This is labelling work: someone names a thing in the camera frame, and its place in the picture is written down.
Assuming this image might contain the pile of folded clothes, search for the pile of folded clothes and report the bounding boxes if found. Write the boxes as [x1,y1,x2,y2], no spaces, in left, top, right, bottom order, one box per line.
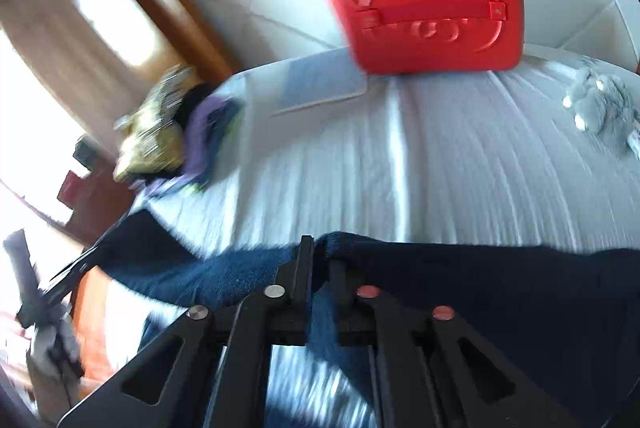
[113,66,243,197]

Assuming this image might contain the grey plush toy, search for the grey plush toy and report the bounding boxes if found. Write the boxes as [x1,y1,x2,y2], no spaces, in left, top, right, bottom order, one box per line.
[562,67,639,158]

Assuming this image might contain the dark blue jeans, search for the dark blue jeans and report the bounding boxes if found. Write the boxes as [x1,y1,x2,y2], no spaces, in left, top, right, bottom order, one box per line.
[96,211,639,427]

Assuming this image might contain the grey booklet on bed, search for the grey booklet on bed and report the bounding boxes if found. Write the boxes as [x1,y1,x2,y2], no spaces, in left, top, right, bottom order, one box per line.
[276,48,368,114]

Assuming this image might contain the striped white bed sheet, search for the striped white bed sheet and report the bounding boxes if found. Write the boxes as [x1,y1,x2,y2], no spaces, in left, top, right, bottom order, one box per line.
[134,46,639,258]

